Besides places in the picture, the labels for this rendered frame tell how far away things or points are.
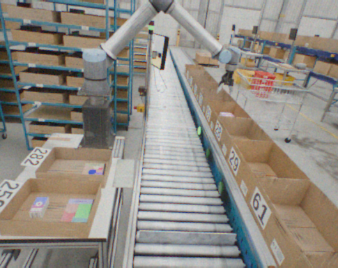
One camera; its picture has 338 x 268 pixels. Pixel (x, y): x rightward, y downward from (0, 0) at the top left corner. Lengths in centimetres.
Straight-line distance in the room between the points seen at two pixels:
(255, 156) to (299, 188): 40
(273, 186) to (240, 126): 79
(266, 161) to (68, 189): 126
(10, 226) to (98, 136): 83
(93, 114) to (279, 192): 128
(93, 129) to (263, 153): 122
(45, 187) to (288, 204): 131
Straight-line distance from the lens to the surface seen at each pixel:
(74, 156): 167
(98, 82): 164
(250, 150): 158
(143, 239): 117
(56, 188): 141
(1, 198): 134
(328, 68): 780
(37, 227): 121
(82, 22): 251
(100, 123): 172
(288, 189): 131
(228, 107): 226
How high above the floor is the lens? 168
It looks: 27 degrees down
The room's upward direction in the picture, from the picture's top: 7 degrees clockwise
